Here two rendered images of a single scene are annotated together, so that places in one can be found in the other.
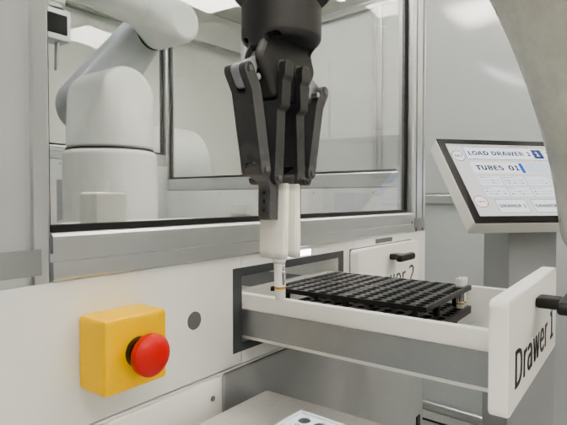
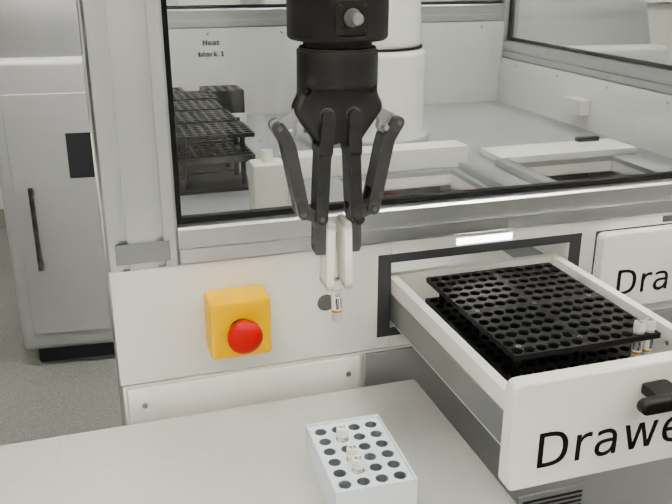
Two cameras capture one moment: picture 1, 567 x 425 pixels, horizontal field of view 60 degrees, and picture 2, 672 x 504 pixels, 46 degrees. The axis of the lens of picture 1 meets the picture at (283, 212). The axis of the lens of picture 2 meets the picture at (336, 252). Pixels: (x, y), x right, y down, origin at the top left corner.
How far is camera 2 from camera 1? 0.52 m
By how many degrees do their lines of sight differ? 40
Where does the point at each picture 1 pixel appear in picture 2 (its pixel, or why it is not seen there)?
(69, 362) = (198, 324)
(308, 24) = (340, 80)
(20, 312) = (156, 286)
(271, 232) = (323, 263)
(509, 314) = (515, 398)
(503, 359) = (508, 437)
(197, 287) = not seen: hidden behind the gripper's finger
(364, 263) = (618, 252)
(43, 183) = (168, 189)
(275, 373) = not seen: hidden behind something
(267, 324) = (403, 319)
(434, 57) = not seen: outside the picture
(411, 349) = (476, 394)
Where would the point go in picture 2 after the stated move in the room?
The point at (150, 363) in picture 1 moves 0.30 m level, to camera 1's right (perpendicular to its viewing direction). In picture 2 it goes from (240, 344) to (484, 432)
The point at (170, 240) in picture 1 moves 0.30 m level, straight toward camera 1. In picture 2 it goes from (294, 230) to (143, 333)
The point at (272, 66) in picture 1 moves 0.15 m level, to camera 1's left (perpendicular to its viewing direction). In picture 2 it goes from (312, 118) to (195, 101)
